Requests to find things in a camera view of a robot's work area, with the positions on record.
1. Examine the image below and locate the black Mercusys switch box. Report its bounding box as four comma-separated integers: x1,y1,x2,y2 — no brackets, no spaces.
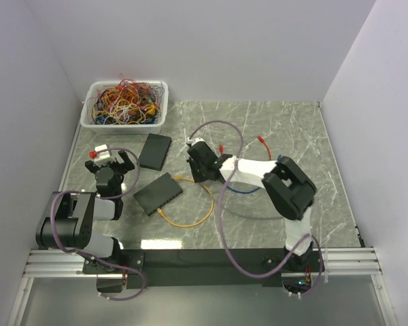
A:
139,133,171,171

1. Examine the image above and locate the black TP-Link switch box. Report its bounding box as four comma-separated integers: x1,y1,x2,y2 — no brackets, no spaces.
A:
134,173,183,216

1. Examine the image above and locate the orange ethernet patch cable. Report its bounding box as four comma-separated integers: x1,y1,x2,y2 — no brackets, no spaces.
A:
157,175,214,228

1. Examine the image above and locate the grey ethernet patch cable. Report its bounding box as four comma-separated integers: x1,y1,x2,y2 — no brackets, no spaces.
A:
224,203,283,221

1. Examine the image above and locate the blue ethernet patch cable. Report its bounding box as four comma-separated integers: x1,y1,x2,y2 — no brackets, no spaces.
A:
226,154,284,195

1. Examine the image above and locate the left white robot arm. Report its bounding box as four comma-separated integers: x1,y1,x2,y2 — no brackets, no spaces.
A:
35,145,140,273

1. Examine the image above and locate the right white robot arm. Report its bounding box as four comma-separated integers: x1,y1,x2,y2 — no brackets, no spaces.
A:
187,138,317,271

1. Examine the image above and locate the white plastic basket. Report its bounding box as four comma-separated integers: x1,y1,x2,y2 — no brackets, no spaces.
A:
80,78,169,134

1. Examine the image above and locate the black base crossbar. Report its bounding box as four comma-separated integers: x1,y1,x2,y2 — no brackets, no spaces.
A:
82,248,324,289

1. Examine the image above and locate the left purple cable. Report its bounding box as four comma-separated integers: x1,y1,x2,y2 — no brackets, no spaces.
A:
50,147,148,302

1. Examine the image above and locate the purple cable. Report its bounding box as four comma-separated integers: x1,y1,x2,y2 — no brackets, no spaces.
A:
189,120,326,298
50,147,148,302

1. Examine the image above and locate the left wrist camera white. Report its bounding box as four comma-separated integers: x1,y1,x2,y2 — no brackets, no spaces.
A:
89,144,117,167

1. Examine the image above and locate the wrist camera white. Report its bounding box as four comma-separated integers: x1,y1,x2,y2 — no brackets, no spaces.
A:
186,137,204,147
89,144,117,167

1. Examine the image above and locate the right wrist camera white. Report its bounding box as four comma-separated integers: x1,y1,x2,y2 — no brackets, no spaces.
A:
186,137,204,147

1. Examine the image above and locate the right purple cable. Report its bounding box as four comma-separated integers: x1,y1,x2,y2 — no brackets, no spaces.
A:
189,120,326,298

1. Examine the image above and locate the red ethernet patch cable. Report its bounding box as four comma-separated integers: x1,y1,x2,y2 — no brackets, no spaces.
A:
218,135,273,160

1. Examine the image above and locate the tangled coloured wires bundle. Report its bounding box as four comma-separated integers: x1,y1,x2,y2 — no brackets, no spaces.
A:
86,73,167,126

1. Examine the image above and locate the aluminium rail frame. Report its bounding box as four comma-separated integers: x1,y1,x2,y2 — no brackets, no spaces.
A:
6,135,395,326

